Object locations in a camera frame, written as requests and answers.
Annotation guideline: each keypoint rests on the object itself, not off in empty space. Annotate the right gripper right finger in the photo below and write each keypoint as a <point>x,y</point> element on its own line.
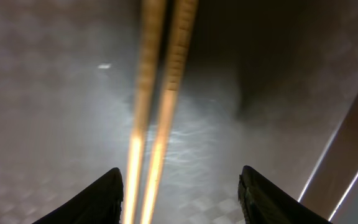
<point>262,202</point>

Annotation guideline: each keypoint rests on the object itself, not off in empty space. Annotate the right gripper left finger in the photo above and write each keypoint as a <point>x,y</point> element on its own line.
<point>99,203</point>

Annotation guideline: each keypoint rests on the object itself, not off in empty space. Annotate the wooden chopstick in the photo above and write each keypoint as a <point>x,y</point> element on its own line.
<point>181,27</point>
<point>152,19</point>

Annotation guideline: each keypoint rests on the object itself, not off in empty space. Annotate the dark brown serving tray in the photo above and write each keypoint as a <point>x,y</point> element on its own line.
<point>266,84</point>

